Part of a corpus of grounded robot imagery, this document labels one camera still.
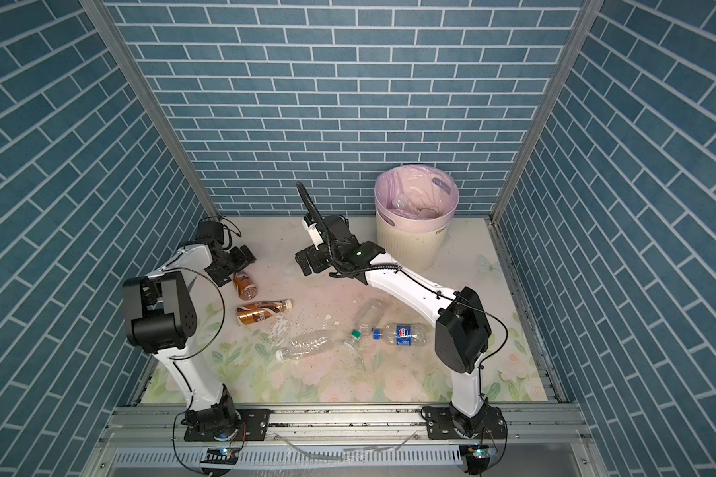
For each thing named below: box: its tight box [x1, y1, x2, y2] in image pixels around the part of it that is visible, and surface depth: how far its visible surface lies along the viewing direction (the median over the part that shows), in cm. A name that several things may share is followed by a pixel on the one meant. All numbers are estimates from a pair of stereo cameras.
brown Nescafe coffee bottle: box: [233, 271, 258, 302], surface depth 98 cm
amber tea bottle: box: [235, 298, 294, 325], surface depth 92 cm
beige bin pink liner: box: [374, 163, 461, 271], surface depth 97 cm
